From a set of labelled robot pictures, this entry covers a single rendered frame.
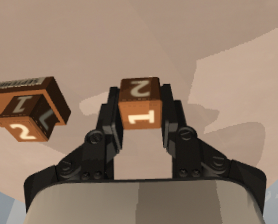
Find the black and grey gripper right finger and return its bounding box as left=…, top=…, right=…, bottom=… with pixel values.
left=160, top=84, right=267, bottom=216

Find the orange number cube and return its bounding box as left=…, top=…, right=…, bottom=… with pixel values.
left=0, top=94, right=58, bottom=142
left=118, top=77, right=162, bottom=130

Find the brown wooden tray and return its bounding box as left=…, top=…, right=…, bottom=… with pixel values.
left=0, top=76, right=71, bottom=126

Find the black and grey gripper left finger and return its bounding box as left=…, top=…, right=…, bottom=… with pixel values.
left=24, top=86, right=124, bottom=214

